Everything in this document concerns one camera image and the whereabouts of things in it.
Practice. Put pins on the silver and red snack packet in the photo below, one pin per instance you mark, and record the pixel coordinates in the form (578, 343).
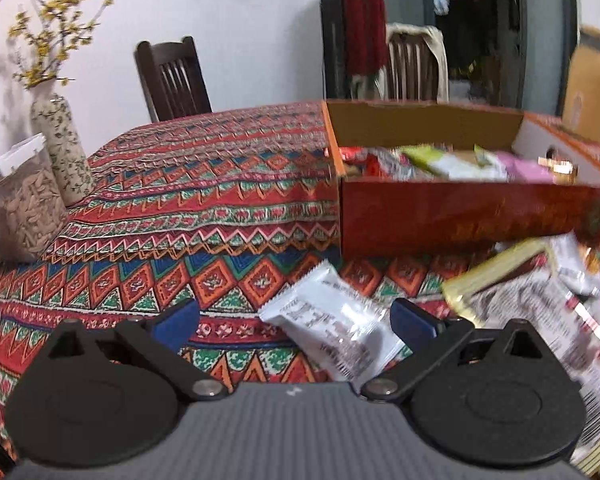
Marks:
(387, 165)

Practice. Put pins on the chair with draped cloth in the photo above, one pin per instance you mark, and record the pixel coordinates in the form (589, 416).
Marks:
(434, 55)

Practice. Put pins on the pale green patterned snack packet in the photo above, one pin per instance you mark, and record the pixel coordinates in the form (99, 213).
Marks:
(467, 166)

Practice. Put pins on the pink snack packet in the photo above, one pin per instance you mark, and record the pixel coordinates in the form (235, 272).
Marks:
(522, 167)

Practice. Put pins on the orange cardboard box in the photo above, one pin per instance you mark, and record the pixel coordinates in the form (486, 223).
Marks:
(430, 220)

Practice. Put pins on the floral ceramic vase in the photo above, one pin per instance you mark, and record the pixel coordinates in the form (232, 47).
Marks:
(62, 155)

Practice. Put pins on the colourful patterned tablecloth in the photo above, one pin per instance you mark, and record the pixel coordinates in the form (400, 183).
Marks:
(205, 200)

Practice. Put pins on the dark framed sliding glass door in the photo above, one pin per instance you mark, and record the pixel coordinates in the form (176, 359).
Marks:
(540, 35)

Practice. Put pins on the dark wooden chair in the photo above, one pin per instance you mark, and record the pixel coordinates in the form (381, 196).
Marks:
(172, 80)

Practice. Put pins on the yellow-green snack packet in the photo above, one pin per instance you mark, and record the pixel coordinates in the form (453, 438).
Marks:
(422, 156)

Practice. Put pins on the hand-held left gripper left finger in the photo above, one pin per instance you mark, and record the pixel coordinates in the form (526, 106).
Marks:
(177, 322)

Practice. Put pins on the white oat crisp snack packet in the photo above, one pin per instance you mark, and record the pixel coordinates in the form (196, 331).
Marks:
(560, 167)

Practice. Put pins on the orange juice bottle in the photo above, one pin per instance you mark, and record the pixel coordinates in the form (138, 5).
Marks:
(585, 85)

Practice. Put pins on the brown slatted wooden chair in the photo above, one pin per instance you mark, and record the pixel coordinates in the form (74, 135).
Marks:
(412, 67)

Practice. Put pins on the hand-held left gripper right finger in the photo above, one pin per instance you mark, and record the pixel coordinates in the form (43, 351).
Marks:
(412, 322)

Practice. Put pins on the yellow flower branches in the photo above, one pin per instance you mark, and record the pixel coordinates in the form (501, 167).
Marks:
(55, 25)

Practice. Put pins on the yellow-edged brown snack packet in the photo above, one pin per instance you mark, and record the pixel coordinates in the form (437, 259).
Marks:
(525, 300)

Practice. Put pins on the clear seed container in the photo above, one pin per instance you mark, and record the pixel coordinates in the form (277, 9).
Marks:
(27, 200)

